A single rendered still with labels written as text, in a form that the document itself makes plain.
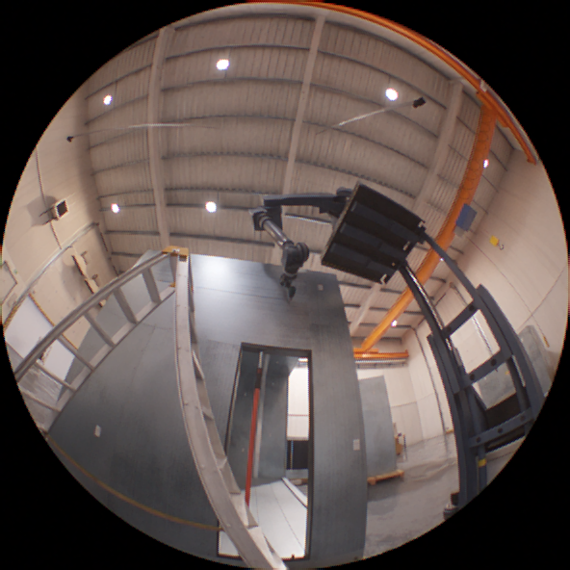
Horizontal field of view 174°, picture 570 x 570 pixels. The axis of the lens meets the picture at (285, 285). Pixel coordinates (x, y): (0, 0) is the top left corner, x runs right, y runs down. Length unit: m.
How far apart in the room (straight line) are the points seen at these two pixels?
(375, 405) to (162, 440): 5.01
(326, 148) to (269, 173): 2.18
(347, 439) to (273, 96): 7.49
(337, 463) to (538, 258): 10.25
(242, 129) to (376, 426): 9.52
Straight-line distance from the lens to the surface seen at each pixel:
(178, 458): 1.45
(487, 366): 1.61
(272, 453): 4.86
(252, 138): 6.89
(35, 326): 10.97
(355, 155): 7.09
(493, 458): 1.96
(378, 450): 5.54
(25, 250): 10.19
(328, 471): 1.46
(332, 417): 1.47
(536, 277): 10.40
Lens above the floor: 1.39
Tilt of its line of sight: 47 degrees up
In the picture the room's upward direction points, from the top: 3 degrees clockwise
